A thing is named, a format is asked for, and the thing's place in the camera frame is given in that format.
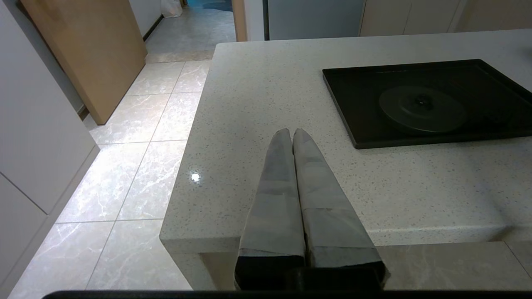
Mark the white storage cabinet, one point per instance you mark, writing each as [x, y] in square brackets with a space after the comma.
[33, 124]

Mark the white plastic bag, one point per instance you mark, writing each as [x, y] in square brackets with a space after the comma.
[171, 7]

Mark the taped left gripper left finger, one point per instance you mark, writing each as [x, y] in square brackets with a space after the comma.
[274, 216]

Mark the silver refrigerator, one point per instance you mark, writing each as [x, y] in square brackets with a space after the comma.
[311, 18]

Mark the beige kitchen counter cabinets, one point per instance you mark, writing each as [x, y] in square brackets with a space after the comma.
[415, 16]

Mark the round black kettle base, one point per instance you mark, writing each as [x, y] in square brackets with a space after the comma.
[422, 110]

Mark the light wooden door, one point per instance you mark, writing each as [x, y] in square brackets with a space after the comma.
[91, 50]

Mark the black rectangular serving tray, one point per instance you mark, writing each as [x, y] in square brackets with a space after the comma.
[353, 104]

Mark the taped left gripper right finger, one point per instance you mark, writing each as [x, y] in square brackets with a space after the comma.
[328, 224]

